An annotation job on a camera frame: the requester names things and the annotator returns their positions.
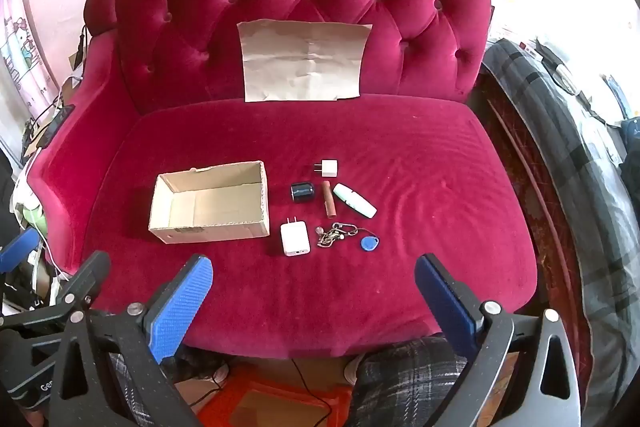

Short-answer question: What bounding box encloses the black cylindrical container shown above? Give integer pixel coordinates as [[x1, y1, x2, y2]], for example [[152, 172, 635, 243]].
[[290, 180, 314, 203]]

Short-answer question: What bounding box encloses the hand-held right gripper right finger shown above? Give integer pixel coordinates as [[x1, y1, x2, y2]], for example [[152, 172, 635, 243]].
[[414, 253, 581, 427]]

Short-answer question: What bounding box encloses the keychain with blue fob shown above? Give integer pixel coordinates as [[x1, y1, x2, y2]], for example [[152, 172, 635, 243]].
[[315, 221, 382, 254]]

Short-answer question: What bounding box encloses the large white plug charger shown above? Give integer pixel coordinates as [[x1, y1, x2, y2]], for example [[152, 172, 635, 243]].
[[280, 217, 311, 257]]

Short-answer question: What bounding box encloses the grey plaid blanket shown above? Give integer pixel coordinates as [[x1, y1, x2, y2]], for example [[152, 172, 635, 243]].
[[481, 38, 640, 408]]

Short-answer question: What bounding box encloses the black floor cable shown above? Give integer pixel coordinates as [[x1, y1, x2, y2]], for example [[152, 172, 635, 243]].
[[289, 357, 333, 427]]

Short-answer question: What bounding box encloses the small white plug charger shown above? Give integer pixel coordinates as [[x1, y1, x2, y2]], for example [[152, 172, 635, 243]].
[[313, 159, 340, 180]]

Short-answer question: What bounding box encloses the creased brown paper sheet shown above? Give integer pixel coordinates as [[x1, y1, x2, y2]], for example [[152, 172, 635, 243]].
[[236, 21, 374, 102]]

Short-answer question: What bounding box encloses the pale blue bottle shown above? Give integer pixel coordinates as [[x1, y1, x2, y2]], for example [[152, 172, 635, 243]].
[[333, 183, 378, 220]]

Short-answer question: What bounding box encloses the person's plaid trouser leg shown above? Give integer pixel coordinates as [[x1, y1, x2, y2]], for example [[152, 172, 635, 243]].
[[347, 337, 473, 427]]

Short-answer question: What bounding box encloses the orange plastic stool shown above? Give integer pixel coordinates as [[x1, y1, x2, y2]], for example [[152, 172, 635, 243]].
[[197, 364, 353, 427]]

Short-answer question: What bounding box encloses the red velvet tufted sofa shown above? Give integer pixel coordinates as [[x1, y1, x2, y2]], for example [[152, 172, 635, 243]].
[[25, 0, 540, 360]]

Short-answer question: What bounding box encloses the brown lipstick tube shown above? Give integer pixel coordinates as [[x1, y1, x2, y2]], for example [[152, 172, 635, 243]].
[[320, 180, 338, 218]]

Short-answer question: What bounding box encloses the cartoon print curtain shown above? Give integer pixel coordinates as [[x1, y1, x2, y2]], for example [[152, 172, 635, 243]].
[[0, 0, 53, 118]]

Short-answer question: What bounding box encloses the cardboard box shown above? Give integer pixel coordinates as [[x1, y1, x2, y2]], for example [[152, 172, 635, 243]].
[[148, 160, 271, 245]]

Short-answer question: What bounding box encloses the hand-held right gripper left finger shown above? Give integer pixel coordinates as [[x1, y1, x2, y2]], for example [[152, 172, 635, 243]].
[[50, 255, 214, 427]]

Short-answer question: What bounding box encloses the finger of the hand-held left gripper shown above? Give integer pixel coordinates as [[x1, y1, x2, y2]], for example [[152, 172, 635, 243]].
[[50, 251, 112, 314], [0, 227, 42, 276]]

